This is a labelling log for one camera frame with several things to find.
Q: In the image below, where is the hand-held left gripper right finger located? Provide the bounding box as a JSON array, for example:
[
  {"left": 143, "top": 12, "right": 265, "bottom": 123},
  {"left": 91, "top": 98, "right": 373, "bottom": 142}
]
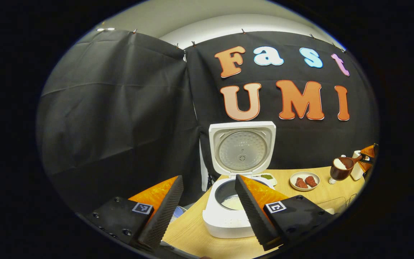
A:
[{"left": 235, "top": 174, "right": 339, "bottom": 251}]

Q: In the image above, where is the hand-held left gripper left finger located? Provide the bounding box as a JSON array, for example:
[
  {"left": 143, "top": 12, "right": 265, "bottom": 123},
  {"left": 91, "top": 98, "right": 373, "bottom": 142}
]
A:
[{"left": 87, "top": 175, "right": 185, "bottom": 250}]

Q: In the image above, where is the white rice pile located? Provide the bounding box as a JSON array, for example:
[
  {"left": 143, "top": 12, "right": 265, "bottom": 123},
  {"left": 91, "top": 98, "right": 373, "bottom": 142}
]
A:
[{"left": 221, "top": 194, "right": 245, "bottom": 211}]

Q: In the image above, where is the wooden spoon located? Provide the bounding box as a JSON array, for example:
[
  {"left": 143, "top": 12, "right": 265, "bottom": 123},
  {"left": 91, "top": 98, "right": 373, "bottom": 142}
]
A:
[{"left": 330, "top": 154, "right": 364, "bottom": 181}]

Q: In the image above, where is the white rice cooker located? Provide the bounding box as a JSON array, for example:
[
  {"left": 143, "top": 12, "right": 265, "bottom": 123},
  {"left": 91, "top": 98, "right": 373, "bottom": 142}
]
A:
[{"left": 202, "top": 121, "right": 277, "bottom": 239}]

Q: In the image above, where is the white toaster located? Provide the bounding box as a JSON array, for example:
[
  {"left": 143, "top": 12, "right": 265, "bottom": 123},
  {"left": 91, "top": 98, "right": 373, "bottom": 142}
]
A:
[{"left": 351, "top": 150, "right": 367, "bottom": 181}]

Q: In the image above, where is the white divided bean dish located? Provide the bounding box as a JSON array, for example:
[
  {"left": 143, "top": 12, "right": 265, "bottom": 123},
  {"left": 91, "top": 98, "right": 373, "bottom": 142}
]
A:
[{"left": 252, "top": 173, "right": 278, "bottom": 186}]

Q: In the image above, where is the clear plastic container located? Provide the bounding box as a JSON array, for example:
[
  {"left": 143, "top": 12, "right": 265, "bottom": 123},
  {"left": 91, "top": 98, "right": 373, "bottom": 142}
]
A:
[{"left": 317, "top": 196, "right": 348, "bottom": 216}]

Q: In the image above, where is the white round plate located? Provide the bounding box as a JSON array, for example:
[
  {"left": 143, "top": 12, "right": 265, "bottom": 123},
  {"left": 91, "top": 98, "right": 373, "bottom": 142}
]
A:
[{"left": 290, "top": 171, "right": 321, "bottom": 191}]

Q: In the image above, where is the black backdrop cloth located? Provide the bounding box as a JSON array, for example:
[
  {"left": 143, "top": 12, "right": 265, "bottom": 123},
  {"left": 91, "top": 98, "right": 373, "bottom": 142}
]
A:
[{"left": 36, "top": 29, "right": 379, "bottom": 216}]

